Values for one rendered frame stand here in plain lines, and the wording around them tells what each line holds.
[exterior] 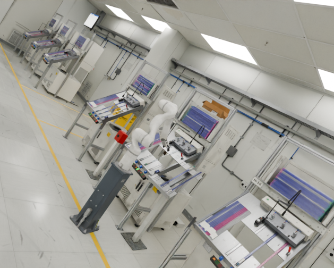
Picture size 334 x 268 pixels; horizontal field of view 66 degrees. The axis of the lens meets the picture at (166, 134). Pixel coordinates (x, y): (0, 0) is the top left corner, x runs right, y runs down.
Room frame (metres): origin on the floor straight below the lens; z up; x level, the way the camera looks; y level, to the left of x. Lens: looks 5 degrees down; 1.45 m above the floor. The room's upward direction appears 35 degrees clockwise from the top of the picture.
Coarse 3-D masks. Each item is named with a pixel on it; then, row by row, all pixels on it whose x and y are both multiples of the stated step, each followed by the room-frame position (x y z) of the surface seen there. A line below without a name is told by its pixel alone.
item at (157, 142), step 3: (156, 135) 3.50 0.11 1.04; (156, 138) 3.43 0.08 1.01; (159, 138) 3.43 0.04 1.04; (156, 141) 3.37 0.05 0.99; (159, 141) 3.37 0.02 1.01; (153, 144) 3.32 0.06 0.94; (156, 144) 3.32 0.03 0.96; (159, 144) 3.32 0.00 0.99; (129, 147) 3.25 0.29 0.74; (141, 147) 3.25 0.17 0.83; (144, 147) 3.26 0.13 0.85; (150, 147) 3.26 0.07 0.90; (141, 150) 3.20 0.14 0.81; (144, 150) 3.20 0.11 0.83
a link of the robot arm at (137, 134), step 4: (136, 128) 2.49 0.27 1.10; (132, 132) 2.47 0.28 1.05; (136, 132) 2.45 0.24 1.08; (140, 132) 2.45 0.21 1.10; (144, 132) 2.46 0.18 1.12; (132, 136) 2.45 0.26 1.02; (136, 136) 2.44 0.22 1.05; (140, 136) 2.43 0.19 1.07; (132, 140) 2.44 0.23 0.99; (136, 140) 2.47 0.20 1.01; (140, 140) 2.43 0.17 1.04; (132, 144) 2.44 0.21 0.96; (136, 144) 2.47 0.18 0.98; (132, 148) 2.43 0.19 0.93; (136, 148) 2.44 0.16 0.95; (132, 152) 2.43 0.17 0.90; (136, 152) 2.43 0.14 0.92; (140, 152) 2.47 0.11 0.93
